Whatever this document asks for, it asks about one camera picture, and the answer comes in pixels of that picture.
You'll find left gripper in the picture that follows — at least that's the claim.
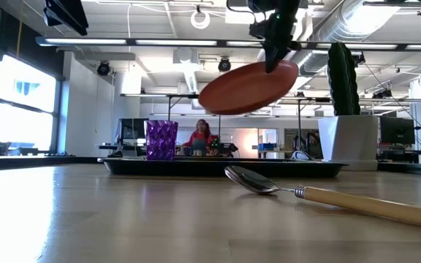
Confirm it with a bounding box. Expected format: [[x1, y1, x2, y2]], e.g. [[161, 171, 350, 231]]
[[42, 0, 89, 37]]

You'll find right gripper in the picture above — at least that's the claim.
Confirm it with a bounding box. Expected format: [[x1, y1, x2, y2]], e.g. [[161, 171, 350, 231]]
[[246, 0, 302, 74]]

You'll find red round plate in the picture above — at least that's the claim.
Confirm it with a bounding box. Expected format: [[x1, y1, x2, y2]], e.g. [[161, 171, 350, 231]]
[[197, 59, 300, 116]]

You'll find purple faceted plastic cup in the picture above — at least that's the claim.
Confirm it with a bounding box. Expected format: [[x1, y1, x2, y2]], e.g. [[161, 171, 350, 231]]
[[145, 120, 179, 161]]

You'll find spoon with wooden handle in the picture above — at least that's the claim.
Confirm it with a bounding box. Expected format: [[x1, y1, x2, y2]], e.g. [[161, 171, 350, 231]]
[[224, 164, 421, 232]]

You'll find dark green plastic tray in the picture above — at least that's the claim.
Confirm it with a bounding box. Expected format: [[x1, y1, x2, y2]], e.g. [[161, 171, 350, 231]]
[[96, 156, 349, 179]]

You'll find black overhead light bar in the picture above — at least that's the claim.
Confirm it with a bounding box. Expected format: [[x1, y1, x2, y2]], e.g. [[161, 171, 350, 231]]
[[34, 35, 421, 52]]

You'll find green cactus plant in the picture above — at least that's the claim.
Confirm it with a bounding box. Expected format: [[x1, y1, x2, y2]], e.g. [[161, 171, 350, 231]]
[[327, 41, 362, 117]]

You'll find large bright window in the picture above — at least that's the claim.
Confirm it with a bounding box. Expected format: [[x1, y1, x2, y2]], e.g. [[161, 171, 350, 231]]
[[0, 54, 61, 154]]

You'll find person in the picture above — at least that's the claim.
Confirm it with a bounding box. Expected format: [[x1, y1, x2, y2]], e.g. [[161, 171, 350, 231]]
[[181, 118, 219, 157]]

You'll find black computer monitor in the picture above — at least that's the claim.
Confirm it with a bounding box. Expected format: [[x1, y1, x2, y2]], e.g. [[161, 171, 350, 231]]
[[379, 116, 416, 145], [118, 117, 149, 147]]

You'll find white ring cable coil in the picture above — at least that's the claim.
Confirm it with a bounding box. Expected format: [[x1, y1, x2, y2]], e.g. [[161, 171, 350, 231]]
[[190, 9, 211, 30]]

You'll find curved clamp handle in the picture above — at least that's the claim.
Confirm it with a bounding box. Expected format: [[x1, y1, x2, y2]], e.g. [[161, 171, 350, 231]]
[[290, 150, 312, 161]]

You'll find black background workstation frame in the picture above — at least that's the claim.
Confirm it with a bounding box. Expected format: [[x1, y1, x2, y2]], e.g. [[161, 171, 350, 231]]
[[121, 93, 331, 158]]

